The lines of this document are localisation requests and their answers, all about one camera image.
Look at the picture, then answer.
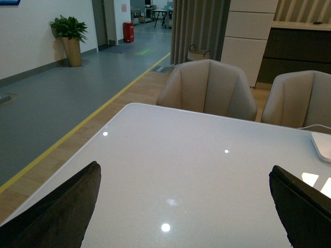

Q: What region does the red box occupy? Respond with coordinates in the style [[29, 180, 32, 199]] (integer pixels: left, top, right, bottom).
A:
[[123, 22, 134, 43]]

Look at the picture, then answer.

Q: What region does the white and dark cabinet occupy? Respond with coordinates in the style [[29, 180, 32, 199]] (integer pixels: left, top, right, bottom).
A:
[[220, 1, 330, 87]]

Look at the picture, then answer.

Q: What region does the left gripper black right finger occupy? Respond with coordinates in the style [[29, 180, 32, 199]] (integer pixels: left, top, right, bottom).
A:
[[269, 165, 330, 247]]

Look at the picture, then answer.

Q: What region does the distant desk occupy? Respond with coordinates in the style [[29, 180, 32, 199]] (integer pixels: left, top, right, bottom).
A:
[[152, 8, 173, 28]]

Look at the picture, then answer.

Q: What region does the woven basket with handles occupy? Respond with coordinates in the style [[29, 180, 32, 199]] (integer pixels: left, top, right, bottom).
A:
[[187, 44, 211, 61]]

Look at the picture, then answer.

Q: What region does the beige chair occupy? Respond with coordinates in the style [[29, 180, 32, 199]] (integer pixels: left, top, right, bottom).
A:
[[156, 59, 258, 121], [261, 70, 330, 134]]

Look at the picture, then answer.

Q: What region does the white lamp cable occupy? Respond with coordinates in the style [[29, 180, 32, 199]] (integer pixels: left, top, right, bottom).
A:
[[297, 123, 331, 130]]

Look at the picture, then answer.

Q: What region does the right beige chair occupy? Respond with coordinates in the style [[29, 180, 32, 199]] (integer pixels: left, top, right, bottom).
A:
[[261, 70, 330, 134]]

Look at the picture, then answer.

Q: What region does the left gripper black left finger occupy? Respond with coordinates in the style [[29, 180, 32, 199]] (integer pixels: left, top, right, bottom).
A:
[[1, 161, 101, 247]]

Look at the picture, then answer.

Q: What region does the green potted plant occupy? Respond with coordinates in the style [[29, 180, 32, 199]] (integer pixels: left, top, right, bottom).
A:
[[50, 15, 87, 67]]

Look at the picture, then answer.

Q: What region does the gray curtain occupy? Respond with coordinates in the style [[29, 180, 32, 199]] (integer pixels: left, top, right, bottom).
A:
[[170, 0, 231, 65]]

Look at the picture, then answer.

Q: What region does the left beige chair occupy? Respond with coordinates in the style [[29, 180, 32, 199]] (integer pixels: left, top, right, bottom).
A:
[[156, 59, 258, 121]]

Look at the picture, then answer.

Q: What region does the white desk lamp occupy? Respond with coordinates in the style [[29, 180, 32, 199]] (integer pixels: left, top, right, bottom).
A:
[[311, 132, 330, 163]]

